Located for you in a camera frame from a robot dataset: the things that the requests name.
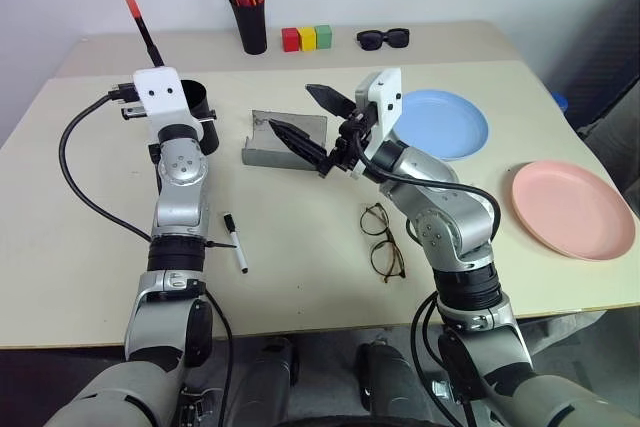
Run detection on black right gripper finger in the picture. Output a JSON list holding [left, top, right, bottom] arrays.
[[268, 119, 330, 166], [305, 84, 358, 121]]

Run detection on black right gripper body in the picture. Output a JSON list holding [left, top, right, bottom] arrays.
[[317, 102, 378, 178]]

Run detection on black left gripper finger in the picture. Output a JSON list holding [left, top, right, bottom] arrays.
[[139, 18, 167, 68], [134, 18, 160, 69]]

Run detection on plain black cup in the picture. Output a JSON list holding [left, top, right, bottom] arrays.
[[178, 78, 221, 156]]

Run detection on tortoiseshell round glasses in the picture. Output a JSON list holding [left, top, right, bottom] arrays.
[[359, 202, 406, 284]]

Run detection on black pen holder cup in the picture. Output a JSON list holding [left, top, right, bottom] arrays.
[[228, 0, 268, 56]]

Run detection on grey metal tray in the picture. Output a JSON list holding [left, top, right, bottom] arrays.
[[242, 109, 330, 172]]

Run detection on black sunglasses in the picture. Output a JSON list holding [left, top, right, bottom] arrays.
[[356, 27, 411, 52]]

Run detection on light blue plate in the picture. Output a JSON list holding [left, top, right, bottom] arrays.
[[388, 89, 490, 163]]

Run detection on white marker with black cap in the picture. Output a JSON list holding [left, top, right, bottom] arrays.
[[222, 213, 250, 275]]

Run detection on pink plate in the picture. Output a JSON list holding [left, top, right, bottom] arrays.
[[510, 160, 637, 262]]

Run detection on dark rounded shape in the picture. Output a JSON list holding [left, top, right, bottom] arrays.
[[232, 335, 301, 427], [353, 339, 431, 427]]

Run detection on grey fabric seat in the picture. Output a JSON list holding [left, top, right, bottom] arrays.
[[577, 79, 640, 213]]

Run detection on black woven panel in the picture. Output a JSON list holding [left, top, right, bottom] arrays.
[[542, 0, 640, 131]]

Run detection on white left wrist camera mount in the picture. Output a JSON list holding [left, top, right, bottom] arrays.
[[132, 66, 205, 141]]

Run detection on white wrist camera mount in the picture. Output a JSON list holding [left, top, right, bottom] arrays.
[[353, 67, 404, 181], [132, 66, 205, 141]]

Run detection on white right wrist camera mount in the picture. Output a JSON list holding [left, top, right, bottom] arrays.
[[353, 67, 404, 181]]

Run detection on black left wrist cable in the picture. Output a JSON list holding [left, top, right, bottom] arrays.
[[58, 82, 154, 244]]

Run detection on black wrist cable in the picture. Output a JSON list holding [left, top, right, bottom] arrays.
[[58, 82, 154, 244], [349, 131, 502, 253]]

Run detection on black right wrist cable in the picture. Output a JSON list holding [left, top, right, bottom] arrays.
[[349, 131, 502, 253]]

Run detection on black right upper arm cable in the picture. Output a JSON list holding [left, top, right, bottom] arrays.
[[409, 291, 481, 427]]

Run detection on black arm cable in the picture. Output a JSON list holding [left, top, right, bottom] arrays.
[[409, 291, 481, 427], [202, 289, 236, 427]]

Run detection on black left upper arm cable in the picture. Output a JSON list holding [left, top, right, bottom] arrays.
[[202, 289, 236, 427]]

